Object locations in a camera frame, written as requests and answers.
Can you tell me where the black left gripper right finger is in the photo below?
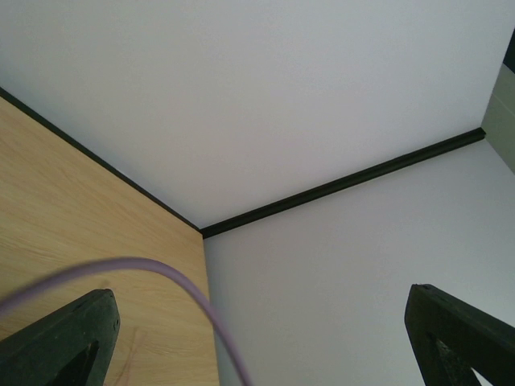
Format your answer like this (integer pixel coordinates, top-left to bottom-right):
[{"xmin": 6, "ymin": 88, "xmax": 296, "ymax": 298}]
[{"xmin": 405, "ymin": 284, "xmax": 514, "ymax": 385}]

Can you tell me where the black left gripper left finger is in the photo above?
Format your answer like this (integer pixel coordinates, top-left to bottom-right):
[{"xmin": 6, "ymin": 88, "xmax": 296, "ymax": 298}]
[{"xmin": 1, "ymin": 289, "xmax": 120, "ymax": 385}]

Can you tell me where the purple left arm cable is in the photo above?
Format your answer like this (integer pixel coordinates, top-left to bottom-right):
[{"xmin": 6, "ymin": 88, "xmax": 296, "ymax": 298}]
[{"xmin": 0, "ymin": 257, "xmax": 254, "ymax": 386}]

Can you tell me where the black back right frame post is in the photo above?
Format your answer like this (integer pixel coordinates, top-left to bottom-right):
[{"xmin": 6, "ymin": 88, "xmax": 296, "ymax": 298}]
[{"xmin": 200, "ymin": 128, "xmax": 486, "ymax": 239}]

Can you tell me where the black back frame rail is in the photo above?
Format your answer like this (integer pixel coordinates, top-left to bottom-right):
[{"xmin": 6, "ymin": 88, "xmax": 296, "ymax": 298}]
[{"xmin": 1, "ymin": 88, "xmax": 200, "ymax": 232}]

